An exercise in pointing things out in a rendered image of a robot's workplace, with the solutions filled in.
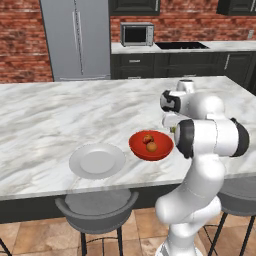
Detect red bowl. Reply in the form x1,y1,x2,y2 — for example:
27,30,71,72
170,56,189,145
128,130,175,162

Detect white round plate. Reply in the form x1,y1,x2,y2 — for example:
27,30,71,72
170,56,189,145
68,142,127,181

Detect black hob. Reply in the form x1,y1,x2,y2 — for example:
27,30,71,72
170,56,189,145
154,41,211,51

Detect silver microwave oven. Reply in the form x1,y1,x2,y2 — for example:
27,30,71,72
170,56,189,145
119,21,156,48

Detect red round fruit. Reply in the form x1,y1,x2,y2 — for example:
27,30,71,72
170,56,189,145
142,133,155,145

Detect dark wall cupboard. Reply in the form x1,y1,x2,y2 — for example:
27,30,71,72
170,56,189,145
216,0,256,17
108,0,162,17

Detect silver fridge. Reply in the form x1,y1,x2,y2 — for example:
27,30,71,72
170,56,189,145
39,0,112,83

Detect dark base cupboard run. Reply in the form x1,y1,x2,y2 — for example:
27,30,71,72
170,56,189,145
110,50,256,92

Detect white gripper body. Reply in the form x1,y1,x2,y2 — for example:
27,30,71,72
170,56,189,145
161,112,183,130

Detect orange round fruit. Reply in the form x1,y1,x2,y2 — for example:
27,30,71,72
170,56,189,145
145,141,159,154

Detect grey bar stool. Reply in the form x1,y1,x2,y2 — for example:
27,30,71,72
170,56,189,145
207,175,256,256
54,189,140,256

